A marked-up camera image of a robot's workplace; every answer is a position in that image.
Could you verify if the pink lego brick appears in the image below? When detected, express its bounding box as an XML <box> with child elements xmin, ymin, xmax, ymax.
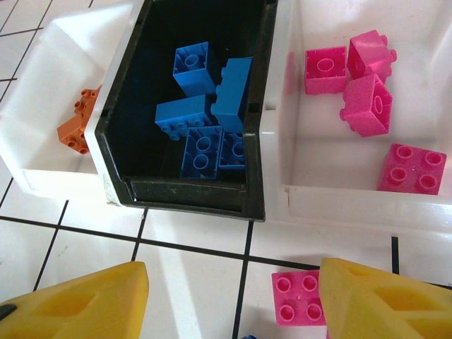
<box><xmin>339</xmin><ymin>73</ymin><xmax>394</xmax><ymax>138</ymax></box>
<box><xmin>347</xmin><ymin>30</ymin><xmax>398</xmax><ymax>84</ymax></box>
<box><xmin>270</xmin><ymin>270</ymin><xmax>328</xmax><ymax>326</ymax></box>
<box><xmin>304</xmin><ymin>45</ymin><xmax>349</xmax><ymax>95</ymax></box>
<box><xmin>376</xmin><ymin>143</ymin><xmax>448</xmax><ymax>196</ymax></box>

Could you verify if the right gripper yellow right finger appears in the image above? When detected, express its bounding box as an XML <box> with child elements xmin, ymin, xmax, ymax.
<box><xmin>319</xmin><ymin>257</ymin><xmax>452</xmax><ymax>339</ymax></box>

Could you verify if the orange lego brick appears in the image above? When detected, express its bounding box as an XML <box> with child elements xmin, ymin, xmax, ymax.
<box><xmin>73</xmin><ymin>88</ymin><xmax>102</xmax><ymax>119</ymax></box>
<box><xmin>56</xmin><ymin>112</ymin><xmax>91</xmax><ymax>155</ymax></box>

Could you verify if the long blue lego brick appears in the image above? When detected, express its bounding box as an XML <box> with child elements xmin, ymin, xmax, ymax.
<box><xmin>154</xmin><ymin>93</ymin><xmax>222</xmax><ymax>141</ymax></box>

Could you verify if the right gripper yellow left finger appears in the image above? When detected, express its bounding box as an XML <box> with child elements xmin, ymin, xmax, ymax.
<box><xmin>0</xmin><ymin>261</ymin><xmax>149</xmax><ymax>339</ymax></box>

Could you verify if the white plastic bin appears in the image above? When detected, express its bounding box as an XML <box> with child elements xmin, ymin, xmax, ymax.
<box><xmin>0</xmin><ymin>0</ymin><xmax>142</xmax><ymax>208</ymax></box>
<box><xmin>259</xmin><ymin>0</ymin><xmax>452</xmax><ymax>244</ymax></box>

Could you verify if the black plastic bin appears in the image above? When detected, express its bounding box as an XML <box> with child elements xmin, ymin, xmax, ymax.
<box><xmin>94</xmin><ymin>0</ymin><xmax>278</xmax><ymax>224</ymax></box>

